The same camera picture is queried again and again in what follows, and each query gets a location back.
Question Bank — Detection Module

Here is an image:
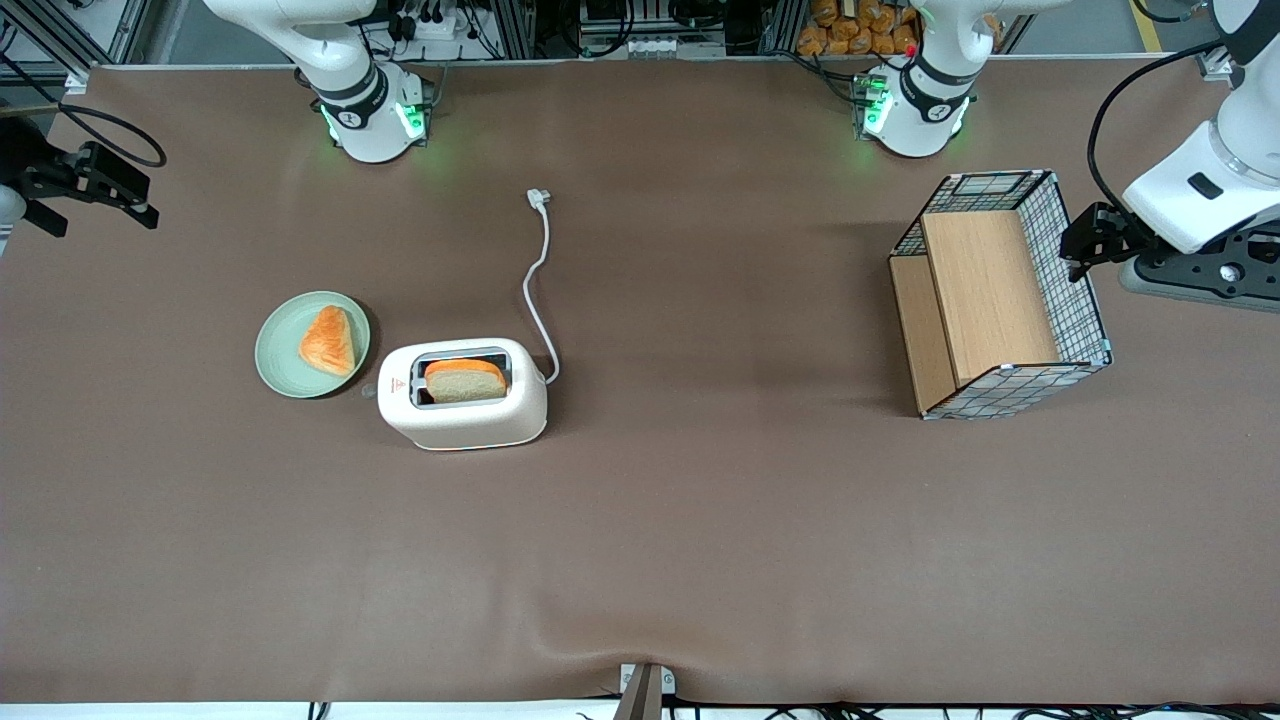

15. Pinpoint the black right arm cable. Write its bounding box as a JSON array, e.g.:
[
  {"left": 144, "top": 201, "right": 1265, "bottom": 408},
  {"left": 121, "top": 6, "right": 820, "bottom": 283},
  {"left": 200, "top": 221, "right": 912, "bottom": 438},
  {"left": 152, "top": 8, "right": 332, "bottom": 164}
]
[{"left": 0, "top": 50, "right": 168, "bottom": 169}]

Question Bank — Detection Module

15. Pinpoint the white power strip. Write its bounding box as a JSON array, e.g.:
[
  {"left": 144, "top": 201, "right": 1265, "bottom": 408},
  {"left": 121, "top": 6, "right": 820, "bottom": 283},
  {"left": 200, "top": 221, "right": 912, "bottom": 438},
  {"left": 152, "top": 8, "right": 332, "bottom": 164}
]
[{"left": 395, "top": 5, "right": 491, "bottom": 41}]

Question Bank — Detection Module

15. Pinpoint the white toaster power cord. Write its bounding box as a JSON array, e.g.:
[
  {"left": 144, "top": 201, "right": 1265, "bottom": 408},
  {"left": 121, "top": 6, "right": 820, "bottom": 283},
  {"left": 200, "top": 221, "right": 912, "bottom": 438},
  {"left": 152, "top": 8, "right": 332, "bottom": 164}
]
[{"left": 522, "top": 188, "right": 561, "bottom": 386}]

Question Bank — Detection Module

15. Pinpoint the metal table clamp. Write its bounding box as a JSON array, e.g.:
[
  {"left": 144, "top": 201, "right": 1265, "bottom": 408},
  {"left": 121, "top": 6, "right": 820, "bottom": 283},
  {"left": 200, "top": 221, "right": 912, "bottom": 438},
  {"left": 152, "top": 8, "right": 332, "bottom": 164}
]
[{"left": 618, "top": 662, "right": 677, "bottom": 720}]

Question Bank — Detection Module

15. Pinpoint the bag of orange buns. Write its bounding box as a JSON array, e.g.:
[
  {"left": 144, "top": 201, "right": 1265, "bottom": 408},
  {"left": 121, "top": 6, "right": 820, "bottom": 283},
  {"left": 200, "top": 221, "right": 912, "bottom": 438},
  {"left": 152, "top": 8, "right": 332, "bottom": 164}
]
[{"left": 797, "top": 0, "right": 921, "bottom": 58}]

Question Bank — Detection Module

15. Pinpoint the white two-slot toaster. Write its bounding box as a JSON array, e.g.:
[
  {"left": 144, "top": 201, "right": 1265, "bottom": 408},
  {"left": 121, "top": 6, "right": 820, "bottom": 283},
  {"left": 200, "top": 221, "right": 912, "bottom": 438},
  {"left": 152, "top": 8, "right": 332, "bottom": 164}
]
[{"left": 362, "top": 337, "right": 549, "bottom": 452}]

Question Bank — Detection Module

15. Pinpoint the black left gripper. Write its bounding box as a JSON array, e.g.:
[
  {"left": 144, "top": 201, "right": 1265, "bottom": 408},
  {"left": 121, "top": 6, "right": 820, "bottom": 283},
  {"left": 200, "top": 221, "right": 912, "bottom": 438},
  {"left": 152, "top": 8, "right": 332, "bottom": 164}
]
[{"left": 1060, "top": 200, "right": 1151, "bottom": 283}]

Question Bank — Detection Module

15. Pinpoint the orange triangular bread piece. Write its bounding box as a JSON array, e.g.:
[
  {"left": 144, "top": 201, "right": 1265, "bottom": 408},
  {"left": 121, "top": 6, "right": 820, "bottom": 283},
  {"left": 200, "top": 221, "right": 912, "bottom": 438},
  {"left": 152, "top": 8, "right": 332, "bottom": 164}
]
[{"left": 299, "top": 305, "right": 357, "bottom": 377}]

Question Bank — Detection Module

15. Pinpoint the pale green round plate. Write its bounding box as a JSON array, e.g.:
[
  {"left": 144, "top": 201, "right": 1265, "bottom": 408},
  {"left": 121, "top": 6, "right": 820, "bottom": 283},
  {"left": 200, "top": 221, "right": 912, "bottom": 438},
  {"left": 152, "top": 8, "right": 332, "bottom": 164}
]
[{"left": 254, "top": 291, "right": 372, "bottom": 399}]

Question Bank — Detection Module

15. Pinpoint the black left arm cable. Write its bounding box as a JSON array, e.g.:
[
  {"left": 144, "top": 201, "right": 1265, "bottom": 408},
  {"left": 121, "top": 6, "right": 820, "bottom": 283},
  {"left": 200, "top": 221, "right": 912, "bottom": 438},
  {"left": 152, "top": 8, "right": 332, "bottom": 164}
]
[{"left": 1087, "top": 40, "right": 1226, "bottom": 211}]

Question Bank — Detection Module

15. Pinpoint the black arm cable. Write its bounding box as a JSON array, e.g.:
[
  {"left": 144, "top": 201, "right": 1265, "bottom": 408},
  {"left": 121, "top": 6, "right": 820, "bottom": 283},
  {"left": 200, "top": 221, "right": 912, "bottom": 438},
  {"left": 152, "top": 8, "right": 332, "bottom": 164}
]
[
  {"left": 0, "top": 50, "right": 168, "bottom": 169},
  {"left": 1087, "top": 40, "right": 1226, "bottom": 211}
]

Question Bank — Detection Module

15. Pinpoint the wire basket with wooden shelf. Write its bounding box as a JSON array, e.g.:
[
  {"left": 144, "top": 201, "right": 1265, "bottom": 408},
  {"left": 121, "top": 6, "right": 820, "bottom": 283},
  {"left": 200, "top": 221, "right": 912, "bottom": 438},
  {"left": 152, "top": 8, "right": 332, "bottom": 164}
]
[{"left": 888, "top": 169, "right": 1114, "bottom": 421}]

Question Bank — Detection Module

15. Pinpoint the toast slice with brown crust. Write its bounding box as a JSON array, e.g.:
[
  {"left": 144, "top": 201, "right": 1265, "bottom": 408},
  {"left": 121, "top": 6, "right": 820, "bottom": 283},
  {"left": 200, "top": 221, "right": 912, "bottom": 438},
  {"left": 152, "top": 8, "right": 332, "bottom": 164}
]
[{"left": 424, "top": 358, "right": 508, "bottom": 405}]

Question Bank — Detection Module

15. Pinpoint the brown table mat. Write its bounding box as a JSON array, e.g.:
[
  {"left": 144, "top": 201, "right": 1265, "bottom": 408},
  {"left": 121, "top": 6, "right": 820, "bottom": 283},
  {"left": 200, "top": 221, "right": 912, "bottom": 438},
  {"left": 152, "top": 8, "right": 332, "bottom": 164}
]
[{"left": 0, "top": 58, "right": 1280, "bottom": 706}]

